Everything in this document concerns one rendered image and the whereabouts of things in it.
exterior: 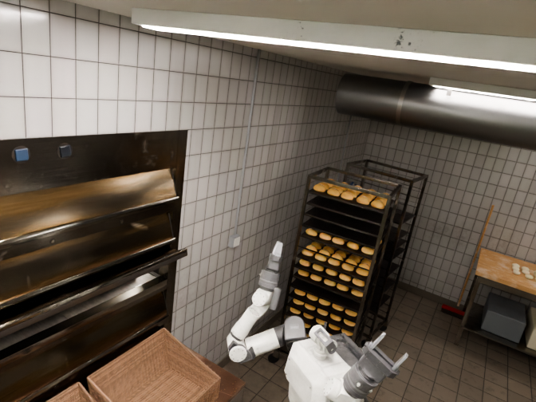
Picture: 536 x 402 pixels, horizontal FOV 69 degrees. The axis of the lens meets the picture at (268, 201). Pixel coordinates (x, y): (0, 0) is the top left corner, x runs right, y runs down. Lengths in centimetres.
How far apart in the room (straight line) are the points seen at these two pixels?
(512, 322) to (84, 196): 421
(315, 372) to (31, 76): 153
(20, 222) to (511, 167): 465
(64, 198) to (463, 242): 450
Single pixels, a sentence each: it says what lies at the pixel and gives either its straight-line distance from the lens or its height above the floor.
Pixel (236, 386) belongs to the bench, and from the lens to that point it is 271.
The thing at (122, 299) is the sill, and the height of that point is 118.
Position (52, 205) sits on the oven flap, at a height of 181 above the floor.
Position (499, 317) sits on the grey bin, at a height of 43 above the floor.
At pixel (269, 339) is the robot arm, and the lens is 185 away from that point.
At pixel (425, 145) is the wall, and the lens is 516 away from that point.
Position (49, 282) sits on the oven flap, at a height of 147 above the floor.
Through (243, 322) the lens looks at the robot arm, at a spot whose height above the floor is 141.
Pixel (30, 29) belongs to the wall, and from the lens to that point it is 169.
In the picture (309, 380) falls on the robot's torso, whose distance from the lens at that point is 168.
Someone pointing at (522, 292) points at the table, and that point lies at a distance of 461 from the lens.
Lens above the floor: 245
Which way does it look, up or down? 18 degrees down
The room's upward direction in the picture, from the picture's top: 9 degrees clockwise
